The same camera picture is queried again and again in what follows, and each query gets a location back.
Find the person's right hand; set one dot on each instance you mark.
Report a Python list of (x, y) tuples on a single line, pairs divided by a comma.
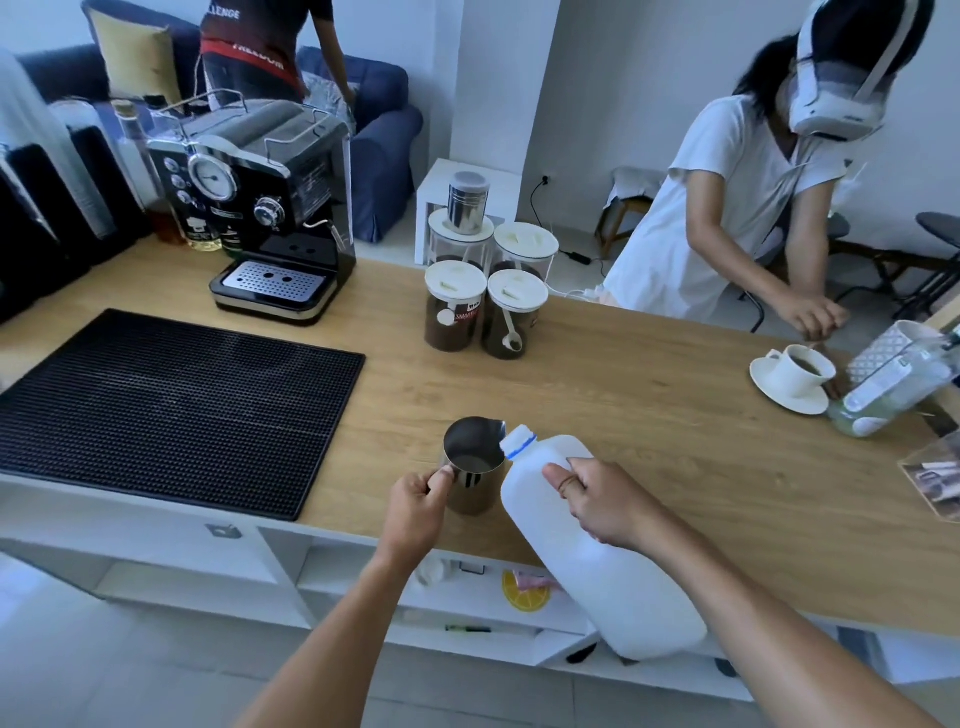
[(607, 506)]

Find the person's left hand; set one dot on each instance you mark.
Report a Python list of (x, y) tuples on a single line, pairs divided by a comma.
[(409, 514)]

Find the person's right thumb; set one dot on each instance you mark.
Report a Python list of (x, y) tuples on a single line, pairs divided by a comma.
[(561, 472)]

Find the person's left thumb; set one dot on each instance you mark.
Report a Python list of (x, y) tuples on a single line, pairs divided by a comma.
[(441, 475)]

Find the steel milk pitcher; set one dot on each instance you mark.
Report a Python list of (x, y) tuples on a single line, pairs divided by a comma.
[(480, 484)]

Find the white plastic milk jug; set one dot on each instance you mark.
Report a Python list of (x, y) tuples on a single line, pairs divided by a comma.
[(637, 600)]

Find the person's right forearm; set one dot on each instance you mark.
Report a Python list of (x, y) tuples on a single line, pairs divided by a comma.
[(772, 637)]

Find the person's left forearm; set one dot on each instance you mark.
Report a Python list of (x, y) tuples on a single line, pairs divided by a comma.
[(330, 645)]

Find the yellow lemon slice coaster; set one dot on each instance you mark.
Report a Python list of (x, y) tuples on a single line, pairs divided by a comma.
[(525, 594)]

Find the white plastic spoon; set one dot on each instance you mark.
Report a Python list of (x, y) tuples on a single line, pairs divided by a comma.
[(511, 334)]

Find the clear canister with white spoon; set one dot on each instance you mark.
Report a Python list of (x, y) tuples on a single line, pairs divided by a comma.
[(517, 322)]

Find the clear canister of ground coffee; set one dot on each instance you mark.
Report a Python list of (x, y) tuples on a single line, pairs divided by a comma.
[(454, 319)]

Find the black power adapter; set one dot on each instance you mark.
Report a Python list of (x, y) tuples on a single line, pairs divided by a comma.
[(577, 258)]

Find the white saucer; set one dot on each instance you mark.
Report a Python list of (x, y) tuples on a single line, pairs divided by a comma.
[(772, 394)]

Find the clear canister with white lid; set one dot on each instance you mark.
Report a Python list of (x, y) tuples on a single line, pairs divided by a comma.
[(459, 244), (525, 244)]

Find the white coffee cup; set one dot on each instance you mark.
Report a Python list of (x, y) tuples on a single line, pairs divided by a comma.
[(799, 371)]

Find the white shelf unit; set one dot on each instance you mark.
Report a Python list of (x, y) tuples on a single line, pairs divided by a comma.
[(187, 555)]

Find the white side table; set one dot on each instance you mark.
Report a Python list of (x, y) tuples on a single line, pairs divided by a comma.
[(435, 202)]

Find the wooden stool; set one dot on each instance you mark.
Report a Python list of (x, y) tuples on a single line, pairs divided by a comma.
[(622, 202)]

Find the steel shaker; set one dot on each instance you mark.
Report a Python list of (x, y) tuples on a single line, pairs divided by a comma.
[(468, 199)]

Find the black rubber bar mat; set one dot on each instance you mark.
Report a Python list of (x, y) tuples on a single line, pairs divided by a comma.
[(165, 412)]

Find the blue sofa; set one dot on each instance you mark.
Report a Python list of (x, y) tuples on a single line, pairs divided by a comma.
[(382, 142)]

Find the clear water pitcher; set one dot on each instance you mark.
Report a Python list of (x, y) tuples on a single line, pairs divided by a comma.
[(892, 390)]

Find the black steel espresso machine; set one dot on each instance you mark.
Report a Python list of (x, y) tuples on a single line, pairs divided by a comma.
[(255, 187)]

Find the white patterned cup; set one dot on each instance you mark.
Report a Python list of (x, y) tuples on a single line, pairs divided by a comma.
[(885, 349)]

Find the black stool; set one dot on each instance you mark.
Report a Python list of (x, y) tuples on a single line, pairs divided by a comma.
[(937, 229)]

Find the black chair backs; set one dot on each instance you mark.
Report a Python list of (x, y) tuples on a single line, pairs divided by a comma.
[(60, 217)]

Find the yellow cushion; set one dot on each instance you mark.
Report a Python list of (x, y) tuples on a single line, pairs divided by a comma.
[(139, 56)]

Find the white head-worn camera rig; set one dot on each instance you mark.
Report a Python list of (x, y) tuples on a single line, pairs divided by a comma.
[(832, 82)]

